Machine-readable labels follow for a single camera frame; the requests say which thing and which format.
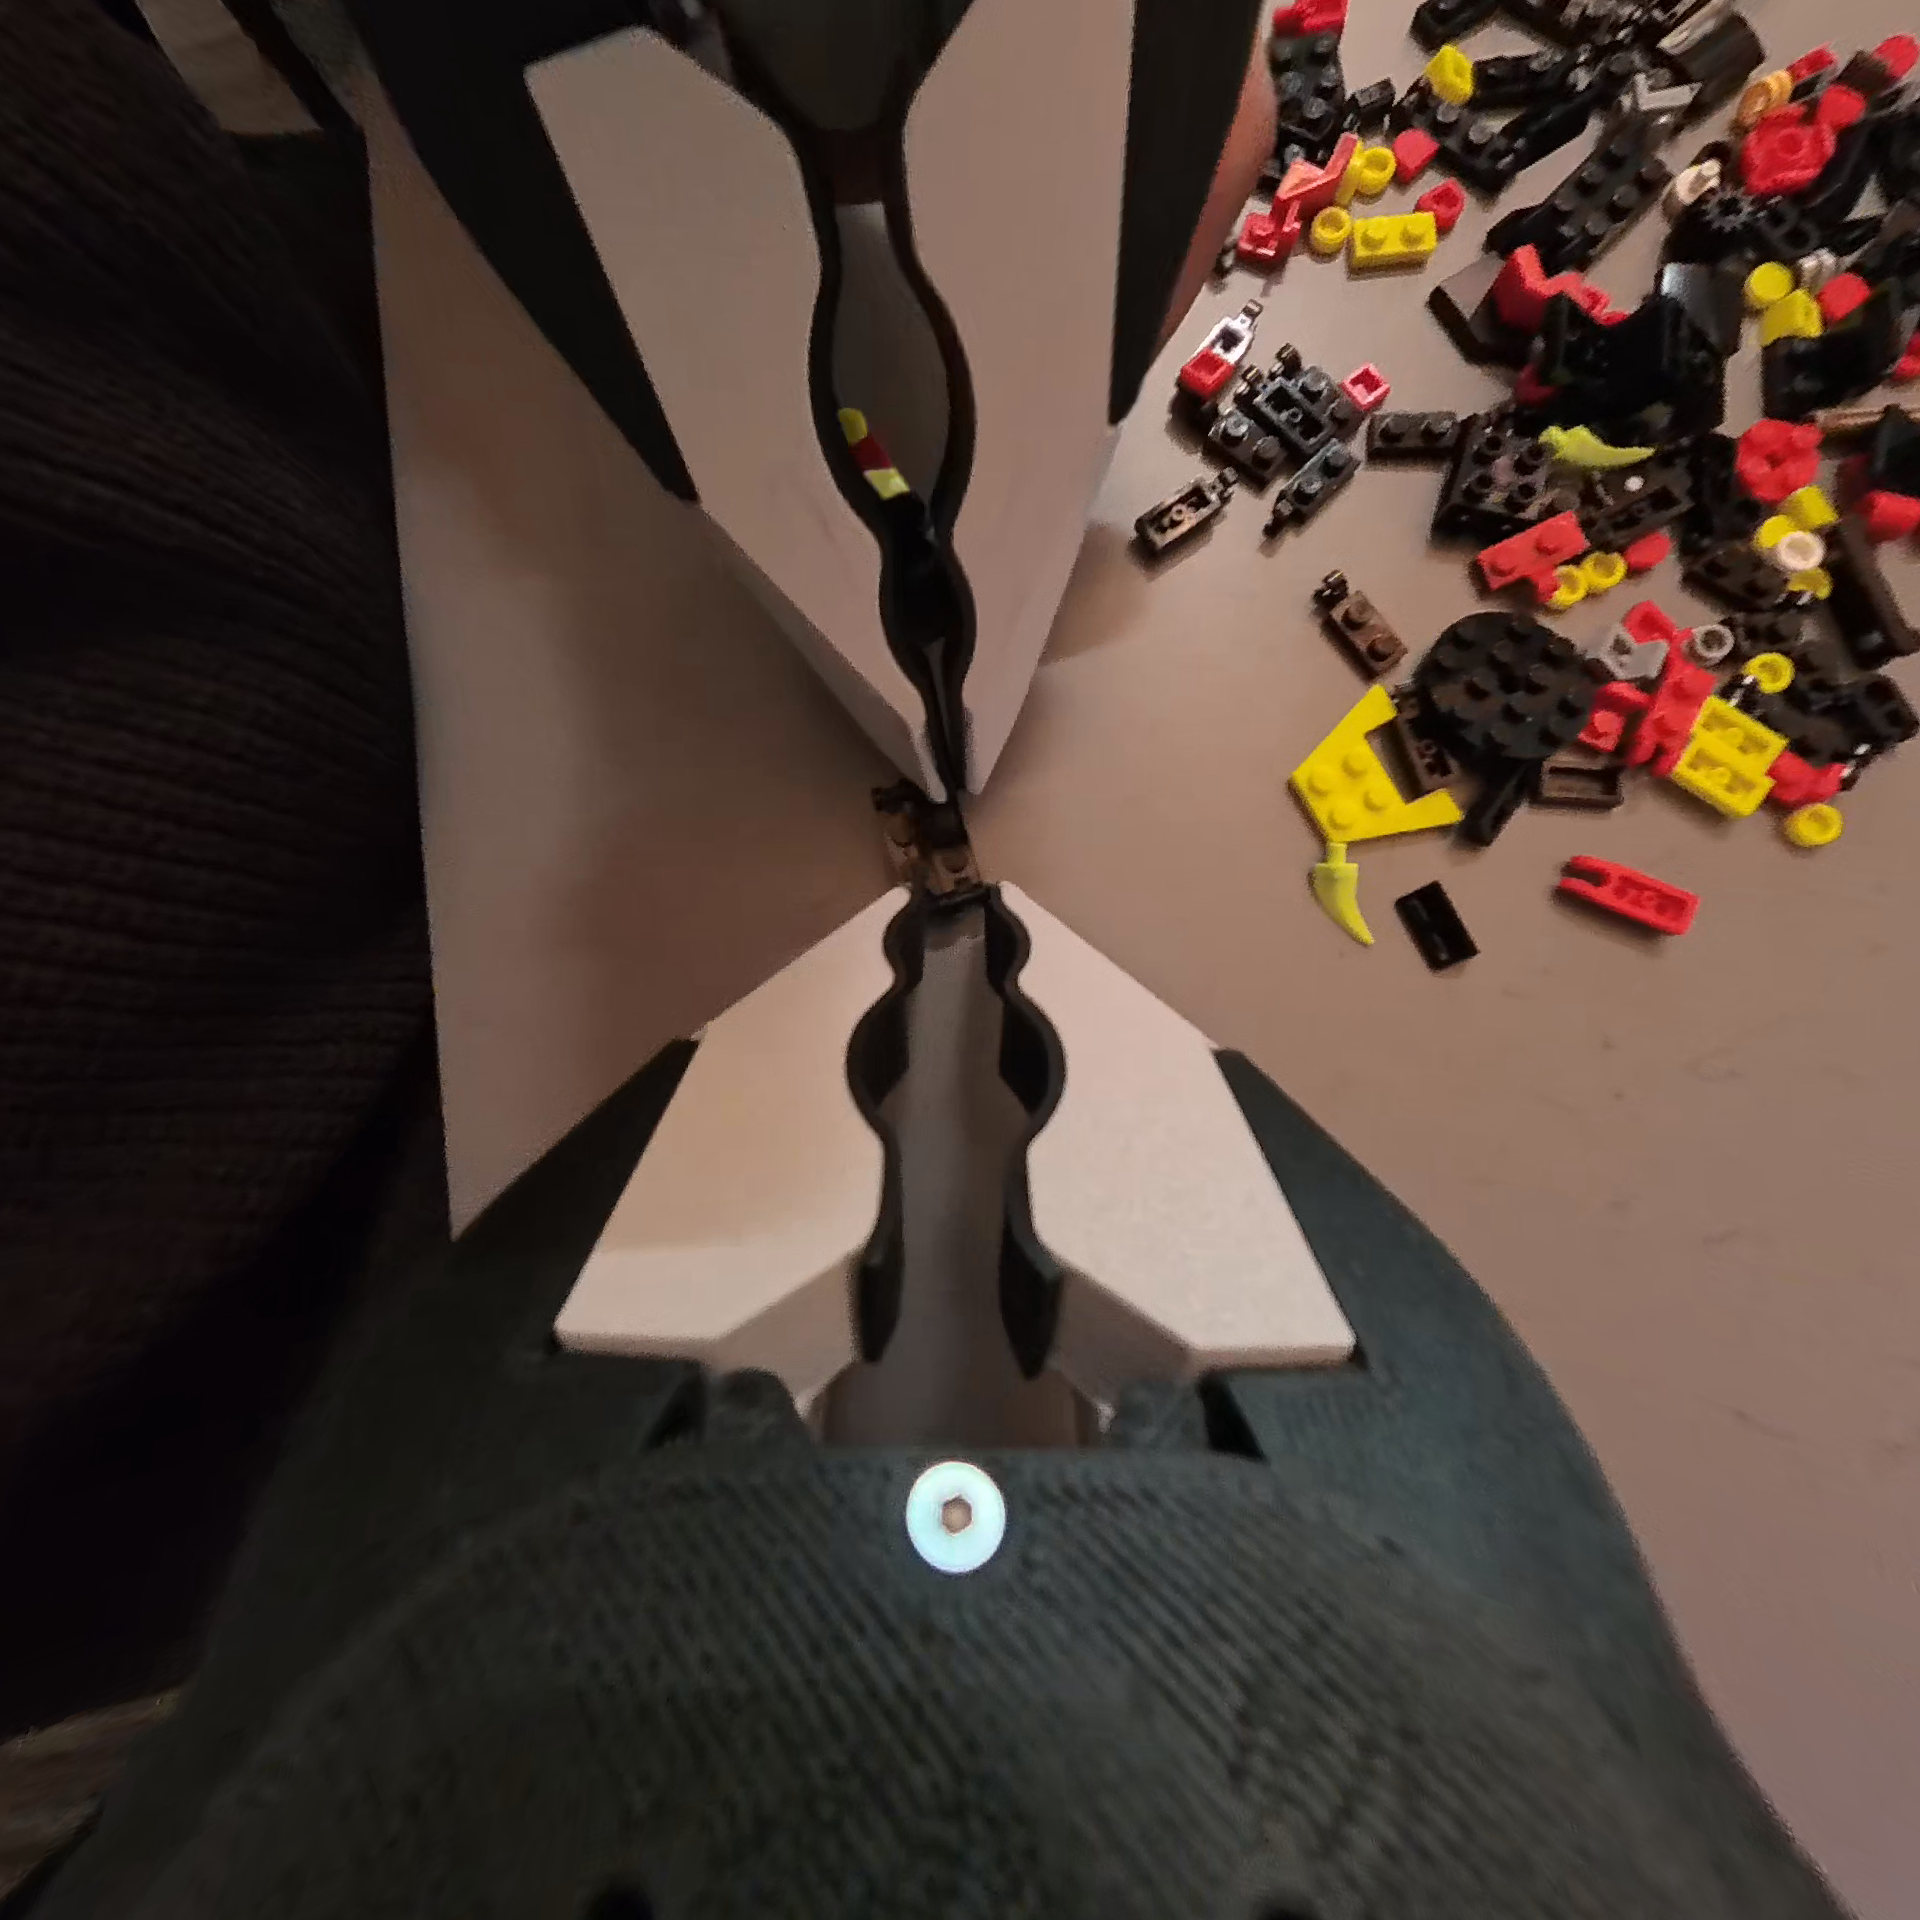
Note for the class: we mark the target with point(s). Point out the lime green lego claw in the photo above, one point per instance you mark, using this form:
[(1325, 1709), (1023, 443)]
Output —
[(1342, 900)]

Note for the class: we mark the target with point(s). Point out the black red yellow lego assembly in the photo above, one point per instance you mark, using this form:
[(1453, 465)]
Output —
[(902, 555)]

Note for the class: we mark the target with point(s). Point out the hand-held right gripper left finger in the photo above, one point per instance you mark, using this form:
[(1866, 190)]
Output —
[(734, 1201)]

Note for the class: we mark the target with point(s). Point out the black lego slope tile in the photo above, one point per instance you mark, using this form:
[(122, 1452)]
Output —
[(1436, 922)]

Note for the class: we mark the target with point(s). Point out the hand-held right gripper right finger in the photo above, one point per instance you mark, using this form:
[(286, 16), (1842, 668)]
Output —
[(1186, 1214)]

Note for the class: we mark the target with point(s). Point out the yellow lego wedge plate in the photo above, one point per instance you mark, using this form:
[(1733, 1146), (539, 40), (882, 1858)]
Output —
[(1358, 786)]

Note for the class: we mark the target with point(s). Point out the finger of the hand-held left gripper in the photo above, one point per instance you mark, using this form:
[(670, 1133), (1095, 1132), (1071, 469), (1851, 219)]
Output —
[(1036, 300), (704, 330)]

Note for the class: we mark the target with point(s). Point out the pile of loose lego pieces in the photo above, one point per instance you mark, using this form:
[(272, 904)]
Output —
[(1694, 374)]

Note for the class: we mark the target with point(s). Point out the red lego clip plate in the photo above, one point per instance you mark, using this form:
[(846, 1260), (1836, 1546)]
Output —
[(1628, 896)]

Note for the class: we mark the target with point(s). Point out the black round lego plate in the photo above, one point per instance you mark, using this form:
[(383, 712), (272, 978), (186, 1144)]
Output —
[(1508, 681)]

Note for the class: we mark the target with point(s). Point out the person's left hand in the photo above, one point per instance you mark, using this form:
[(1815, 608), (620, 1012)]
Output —
[(1230, 194)]

